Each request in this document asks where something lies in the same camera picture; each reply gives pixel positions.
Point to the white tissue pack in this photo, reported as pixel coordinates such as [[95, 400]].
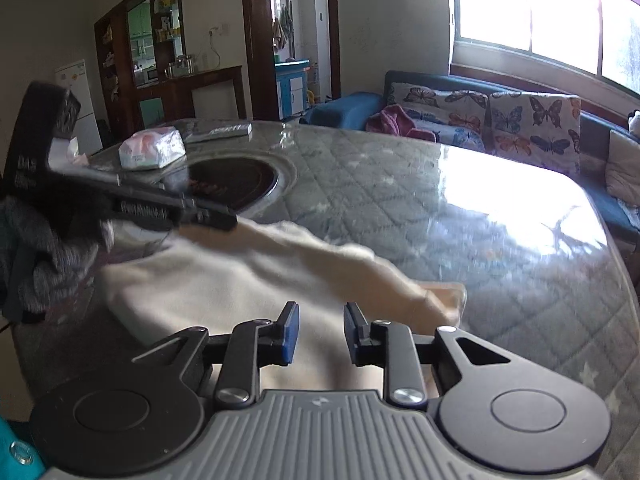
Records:
[[152, 149]]

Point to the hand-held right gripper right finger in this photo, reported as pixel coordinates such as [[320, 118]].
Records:
[[352, 332]]

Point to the white fridge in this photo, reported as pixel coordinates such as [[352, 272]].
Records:
[[82, 105]]

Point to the butterfly print cushion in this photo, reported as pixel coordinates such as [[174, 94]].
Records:
[[440, 107], [535, 130]]

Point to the beige chair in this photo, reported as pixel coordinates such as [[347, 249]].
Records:
[[215, 100]]

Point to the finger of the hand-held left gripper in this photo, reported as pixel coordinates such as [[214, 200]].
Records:
[[175, 205]]

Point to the window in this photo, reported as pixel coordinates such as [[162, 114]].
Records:
[[525, 5]]

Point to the black round cooktop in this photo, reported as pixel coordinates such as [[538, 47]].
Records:
[[235, 180]]

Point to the teal jacket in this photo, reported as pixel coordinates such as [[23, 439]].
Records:
[[15, 455]]

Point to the yellow toy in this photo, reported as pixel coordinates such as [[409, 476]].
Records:
[[312, 97]]

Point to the metal pot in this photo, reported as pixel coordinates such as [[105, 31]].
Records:
[[181, 65]]

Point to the panda plush toy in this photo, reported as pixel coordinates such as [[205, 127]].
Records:
[[635, 121]]

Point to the blue cabinet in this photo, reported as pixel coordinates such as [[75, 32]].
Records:
[[292, 85]]

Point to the white remote control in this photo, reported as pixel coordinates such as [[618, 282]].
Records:
[[220, 132]]

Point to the person's left hand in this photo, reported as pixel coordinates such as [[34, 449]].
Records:
[[55, 255]]

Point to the wall socket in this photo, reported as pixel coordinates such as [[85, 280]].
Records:
[[216, 29]]

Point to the hanging towels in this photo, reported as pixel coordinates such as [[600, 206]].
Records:
[[282, 27]]

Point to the dark wooden display cabinet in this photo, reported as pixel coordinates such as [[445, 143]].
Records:
[[120, 60]]

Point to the dark wooden door frame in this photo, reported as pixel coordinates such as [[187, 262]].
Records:
[[252, 35]]

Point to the pink cloth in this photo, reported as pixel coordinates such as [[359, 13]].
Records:
[[395, 120]]

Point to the blue sofa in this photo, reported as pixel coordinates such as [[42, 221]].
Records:
[[345, 106]]

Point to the grey quilted table cover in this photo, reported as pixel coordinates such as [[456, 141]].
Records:
[[400, 210]]

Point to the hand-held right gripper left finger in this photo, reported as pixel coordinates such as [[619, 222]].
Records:
[[290, 332]]

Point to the cream knit sweater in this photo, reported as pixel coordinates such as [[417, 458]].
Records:
[[225, 280]]

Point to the grey pillow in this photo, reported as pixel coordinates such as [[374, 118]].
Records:
[[625, 162]]

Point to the dark wooden sideboard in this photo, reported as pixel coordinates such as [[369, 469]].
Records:
[[175, 95]]

